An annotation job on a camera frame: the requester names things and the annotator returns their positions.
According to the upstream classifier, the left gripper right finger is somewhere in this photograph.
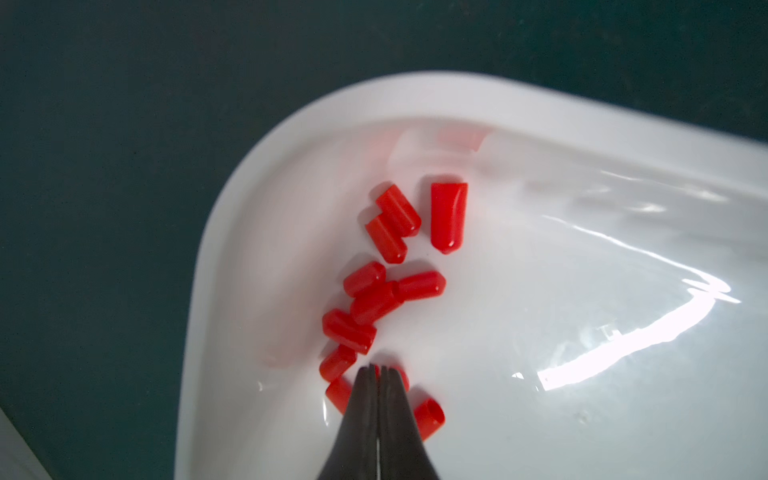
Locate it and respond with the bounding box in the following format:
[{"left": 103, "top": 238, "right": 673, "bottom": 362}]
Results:
[{"left": 379, "top": 367, "right": 438, "bottom": 480}]

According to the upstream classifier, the red sleeve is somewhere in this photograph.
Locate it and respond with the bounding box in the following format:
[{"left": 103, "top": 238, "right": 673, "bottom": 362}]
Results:
[
  {"left": 391, "top": 365, "right": 410, "bottom": 393},
  {"left": 325, "top": 377, "right": 353, "bottom": 415},
  {"left": 350, "top": 281, "right": 403, "bottom": 326},
  {"left": 319, "top": 345, "right": 357, "bottom": 383},
  {"left": 375, "top": 184, "right": 422, "bottom": 237},
  {"left": 342, "top": 261, "right": 387, "bottom": 298},
  {"left": 322, "top": 309, "right": 378, "bottom": 355},
  {"left": 365, "top": 214, "right": 408, "bottom": 265},
  {"left": 397, "top": 270, "right": 447, "bottom": 302},
  {"left": 430, "top": 183, "right": 468, "bottom": 255},
  {"left": 413, "top": 398, "right": 446, "bottom": 441}
]

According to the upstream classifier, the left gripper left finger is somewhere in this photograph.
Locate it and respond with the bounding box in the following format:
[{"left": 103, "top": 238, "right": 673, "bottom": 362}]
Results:
[{"left": 318, "top": 366, "right": 378, "bottom": 479}]

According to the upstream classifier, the green table mat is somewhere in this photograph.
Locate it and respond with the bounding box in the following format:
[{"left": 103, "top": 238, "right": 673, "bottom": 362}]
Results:
[{"left": 1, "top": 1, "right": 767, "bottom": 479}]

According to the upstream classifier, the white plastic storage box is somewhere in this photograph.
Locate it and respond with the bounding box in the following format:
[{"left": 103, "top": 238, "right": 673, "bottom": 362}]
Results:
[{"left": 174, "top": 73, "right": 767, "bottom": 479}]

